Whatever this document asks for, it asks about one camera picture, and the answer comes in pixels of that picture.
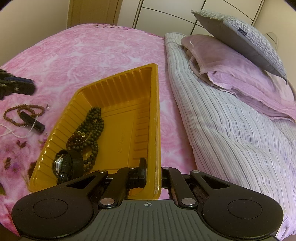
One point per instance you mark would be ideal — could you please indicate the black rectangular case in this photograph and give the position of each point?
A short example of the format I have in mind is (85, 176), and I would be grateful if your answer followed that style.
(32, 122)

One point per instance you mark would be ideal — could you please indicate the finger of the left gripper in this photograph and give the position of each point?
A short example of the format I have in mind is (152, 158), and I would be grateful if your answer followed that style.
(13, 84)

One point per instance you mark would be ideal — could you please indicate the striped grey duvet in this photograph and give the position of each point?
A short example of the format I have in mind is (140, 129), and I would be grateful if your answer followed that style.
(231, 140)

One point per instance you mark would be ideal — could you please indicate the round wall mirror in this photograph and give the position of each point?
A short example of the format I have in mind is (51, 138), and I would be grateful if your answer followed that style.
(272, 38)

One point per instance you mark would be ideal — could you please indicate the wooden door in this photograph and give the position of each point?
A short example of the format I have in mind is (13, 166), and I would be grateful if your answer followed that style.
(93, 11)

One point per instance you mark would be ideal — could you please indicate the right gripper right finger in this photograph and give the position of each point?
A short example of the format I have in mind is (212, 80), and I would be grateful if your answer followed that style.
(179, 191)

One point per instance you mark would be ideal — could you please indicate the black strap watch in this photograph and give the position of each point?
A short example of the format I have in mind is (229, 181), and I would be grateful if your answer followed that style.
(67, 165)

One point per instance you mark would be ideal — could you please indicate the cream wardrobe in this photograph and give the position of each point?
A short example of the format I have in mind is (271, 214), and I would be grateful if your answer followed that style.
(160, 17)

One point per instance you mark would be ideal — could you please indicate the grey checked pillow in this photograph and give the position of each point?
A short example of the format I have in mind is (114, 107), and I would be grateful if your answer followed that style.
(244, 39)

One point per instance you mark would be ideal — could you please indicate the purple pillow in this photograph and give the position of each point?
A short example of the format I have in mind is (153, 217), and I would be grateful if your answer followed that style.
(225, 69)

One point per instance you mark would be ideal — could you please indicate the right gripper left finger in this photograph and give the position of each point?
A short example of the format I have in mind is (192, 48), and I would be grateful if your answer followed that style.
(122, 182)

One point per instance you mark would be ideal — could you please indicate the pink floral blanket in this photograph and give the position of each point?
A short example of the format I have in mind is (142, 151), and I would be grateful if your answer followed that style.
(60, 65)

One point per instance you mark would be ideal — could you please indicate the orange plastic tray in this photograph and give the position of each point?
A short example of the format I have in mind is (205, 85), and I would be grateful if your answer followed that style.
(129, 103)

